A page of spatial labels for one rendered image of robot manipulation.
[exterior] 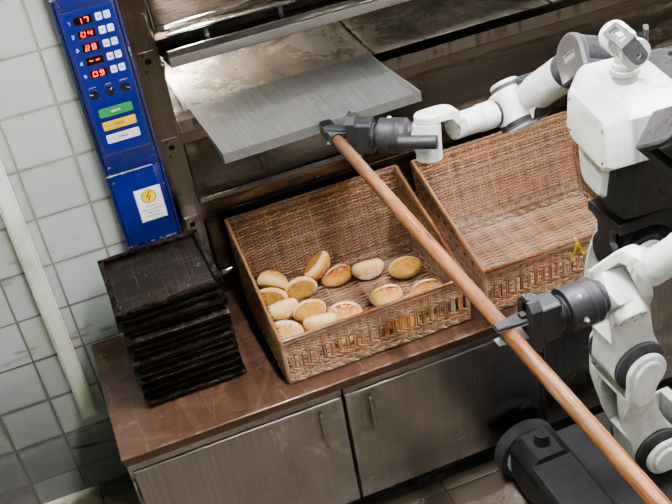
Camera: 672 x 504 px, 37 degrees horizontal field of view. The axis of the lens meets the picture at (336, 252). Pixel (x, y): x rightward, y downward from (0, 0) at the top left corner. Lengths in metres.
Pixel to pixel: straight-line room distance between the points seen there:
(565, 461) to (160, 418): 1.15
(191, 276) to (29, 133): 0.56
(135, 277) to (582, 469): 1.35
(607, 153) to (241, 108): 1.07
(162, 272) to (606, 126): 1.23
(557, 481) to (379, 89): 1.20
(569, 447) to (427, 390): 0.47
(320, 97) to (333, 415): 0.87
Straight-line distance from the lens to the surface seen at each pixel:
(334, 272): 3.01
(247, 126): 2.71
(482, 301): 1.94
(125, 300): 2.67
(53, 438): 3.34
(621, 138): 2.16
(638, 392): 2.65
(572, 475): 2.98
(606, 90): 2.21
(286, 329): 2.84
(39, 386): 3.20
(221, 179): 2.91
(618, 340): 2.57
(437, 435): 3.03
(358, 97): 2.75
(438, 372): 2.86
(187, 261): 2.74
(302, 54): 3.06
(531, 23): 3.12
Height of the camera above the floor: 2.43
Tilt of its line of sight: 35 degrees down
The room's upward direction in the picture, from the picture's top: 10 degrees counter-clockwise
